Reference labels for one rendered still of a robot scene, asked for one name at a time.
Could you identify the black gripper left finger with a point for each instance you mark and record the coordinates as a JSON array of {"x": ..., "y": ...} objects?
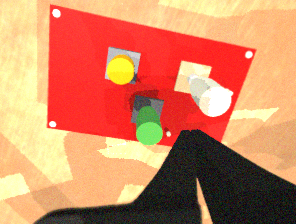
[{"x": 171, "y": 197}]

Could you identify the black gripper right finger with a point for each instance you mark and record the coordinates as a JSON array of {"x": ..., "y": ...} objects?
[{"x": 236, "y": 190}]

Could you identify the red circuit board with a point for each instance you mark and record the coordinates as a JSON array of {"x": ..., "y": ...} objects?
[{"x": 123, "y": 80}]

